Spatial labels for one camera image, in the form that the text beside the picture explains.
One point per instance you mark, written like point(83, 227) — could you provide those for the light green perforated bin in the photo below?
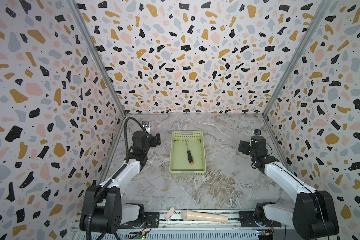
point(179, 164)

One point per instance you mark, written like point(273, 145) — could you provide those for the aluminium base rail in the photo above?
point(239, 227)

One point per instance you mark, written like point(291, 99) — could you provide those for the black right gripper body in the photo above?
point(244, 146)

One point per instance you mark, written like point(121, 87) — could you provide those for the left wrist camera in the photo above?
point(146, 126)

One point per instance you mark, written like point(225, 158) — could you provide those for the small pink roller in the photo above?
point(169, 213)

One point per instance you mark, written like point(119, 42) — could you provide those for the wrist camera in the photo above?
point(257, 132)
point(146, 126)

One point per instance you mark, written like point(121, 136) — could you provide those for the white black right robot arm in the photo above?
point(313, 215)

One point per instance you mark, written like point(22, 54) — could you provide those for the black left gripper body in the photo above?
point(152, 142)

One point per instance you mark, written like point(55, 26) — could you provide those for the black orange screwdriver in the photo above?
point(190, 157)

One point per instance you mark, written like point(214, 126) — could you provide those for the beige toy microphone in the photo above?
point(189, 215)

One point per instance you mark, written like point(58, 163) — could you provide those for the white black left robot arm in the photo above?
point(103, 211)

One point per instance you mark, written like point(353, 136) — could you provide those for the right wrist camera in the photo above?
point(257, 132)

